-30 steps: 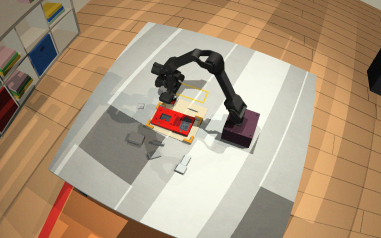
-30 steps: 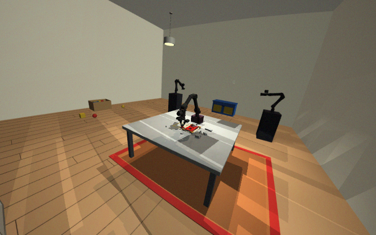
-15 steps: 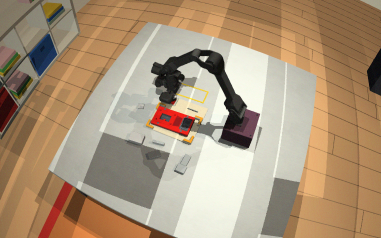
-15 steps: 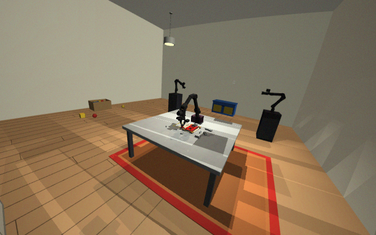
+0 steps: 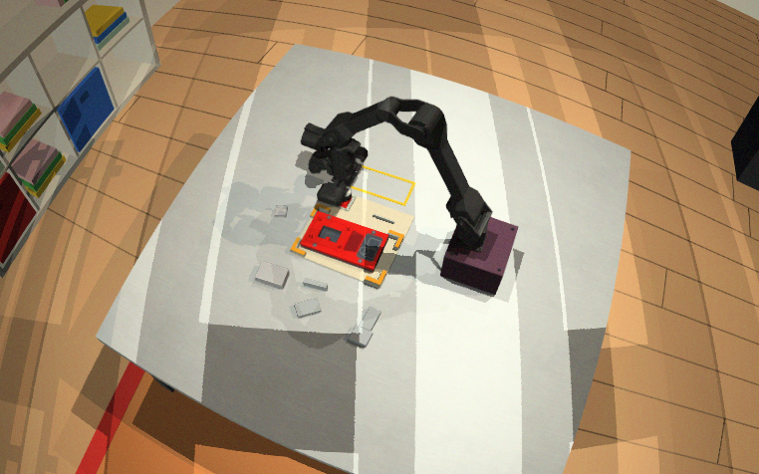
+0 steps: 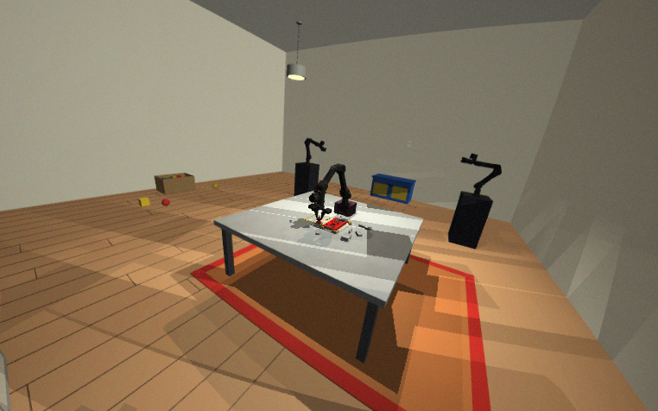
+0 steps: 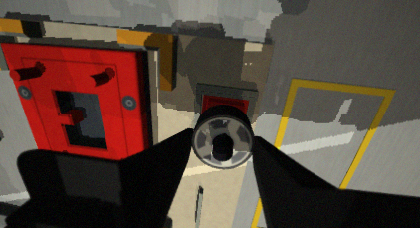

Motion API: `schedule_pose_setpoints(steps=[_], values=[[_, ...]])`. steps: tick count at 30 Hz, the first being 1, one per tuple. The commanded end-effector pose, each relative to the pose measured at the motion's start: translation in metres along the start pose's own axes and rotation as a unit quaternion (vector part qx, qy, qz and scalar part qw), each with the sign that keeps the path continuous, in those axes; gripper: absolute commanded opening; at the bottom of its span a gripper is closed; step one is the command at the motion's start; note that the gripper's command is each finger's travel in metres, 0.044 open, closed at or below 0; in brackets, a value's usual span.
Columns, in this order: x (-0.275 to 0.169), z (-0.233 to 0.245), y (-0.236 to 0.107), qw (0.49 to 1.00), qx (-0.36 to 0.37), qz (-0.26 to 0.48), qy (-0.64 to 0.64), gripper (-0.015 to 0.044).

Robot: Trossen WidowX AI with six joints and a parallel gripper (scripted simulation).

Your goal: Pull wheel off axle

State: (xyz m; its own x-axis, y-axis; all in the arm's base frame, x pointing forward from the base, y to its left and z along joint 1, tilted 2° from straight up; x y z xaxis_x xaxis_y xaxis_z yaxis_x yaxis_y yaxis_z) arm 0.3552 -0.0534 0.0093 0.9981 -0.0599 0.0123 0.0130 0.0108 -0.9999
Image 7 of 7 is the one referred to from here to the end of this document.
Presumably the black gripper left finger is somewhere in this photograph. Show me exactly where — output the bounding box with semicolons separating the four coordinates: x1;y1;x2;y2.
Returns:
16;128;194;228

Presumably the yellow rectangular outline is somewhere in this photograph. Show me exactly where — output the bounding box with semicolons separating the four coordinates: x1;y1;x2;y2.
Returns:
250;79;396;228

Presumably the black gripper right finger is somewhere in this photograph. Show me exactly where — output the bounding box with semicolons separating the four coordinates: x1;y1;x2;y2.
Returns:
252;136;420;228

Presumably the black wheel with grey hub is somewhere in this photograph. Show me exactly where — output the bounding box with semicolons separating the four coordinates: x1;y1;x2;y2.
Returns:
191;105;256;169

